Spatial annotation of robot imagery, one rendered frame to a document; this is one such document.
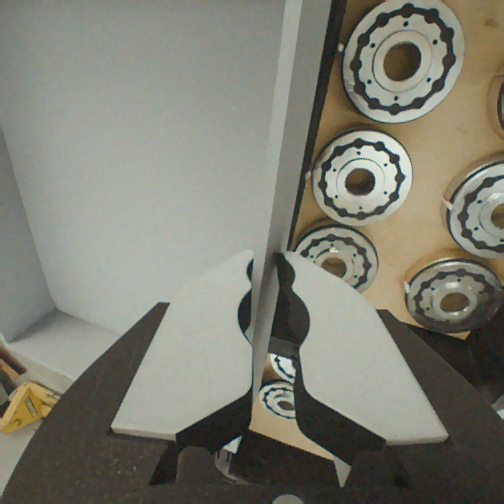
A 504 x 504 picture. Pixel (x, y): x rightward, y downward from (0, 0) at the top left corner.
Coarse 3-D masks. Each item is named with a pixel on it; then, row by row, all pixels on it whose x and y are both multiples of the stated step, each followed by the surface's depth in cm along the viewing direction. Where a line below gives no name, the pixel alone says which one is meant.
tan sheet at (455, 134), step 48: (384, 0) 25; (480, 0) 23; (336, 48) 28; (480, 48) 25; (336, 96) 30; (480, 96) 26; (432, 144) 29; (480, 144) 28; (432, 192) 32; (384, 240) 36; (432, 240) 34; (384, 288) 39
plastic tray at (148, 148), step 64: (0, 0) 14; (64, 0) 13; (128, 0) 12; (192, 0) 11; (256, 0) 11; (320, 0) 9; (0, 64) 16; (64, 64) 15; (128, 64) 14; (192, 64) 13; (256, 64) 12; (0, 128) 18; (64, 128) 16; (128, 128) 15; (192, 128) 14; (256, 128) 13; (0, 192) 19; (64, 192) 19; (128, 192) 17; (192, 192) 16; (256, 192) 14; (0, 256) 20; (64, 256) 22; (128, 256) 19; (192, 256) 18; (256, 256) 11; (0, 320) 21; (64, 320) 25; (128, 320) 23; (256, 320) 12; (256, 384) 19
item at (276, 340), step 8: (272, 336) 35; (280, 336) 35; (272, 344) 35; (280, 344) 35; (288, 344) 35; (296, 344) 34; (296, 352) 35; (488, 400) 30; (496, 400) 30; (496, 408) 30
